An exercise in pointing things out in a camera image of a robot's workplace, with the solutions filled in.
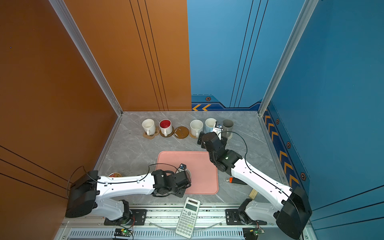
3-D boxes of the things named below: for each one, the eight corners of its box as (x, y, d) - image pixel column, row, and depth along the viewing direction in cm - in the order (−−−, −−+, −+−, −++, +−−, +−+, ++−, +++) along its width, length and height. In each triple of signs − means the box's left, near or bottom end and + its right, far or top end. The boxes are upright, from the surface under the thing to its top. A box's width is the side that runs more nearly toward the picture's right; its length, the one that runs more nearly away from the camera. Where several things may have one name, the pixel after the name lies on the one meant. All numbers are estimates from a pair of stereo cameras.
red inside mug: (159, 139, 106) (157, 131, 99) (162, 127, 113) (159, 119, 106) (171, 139, 106) (169, 131, 99) (172, 127, 113) (171, 119, 106)
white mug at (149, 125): (151, 140, 106) (147, 131, 97) (144, 131, 111) (140, 121, 103) (160, 135, 109) (157, 126, 100) (153, 126, 114) (150, 116, 106)
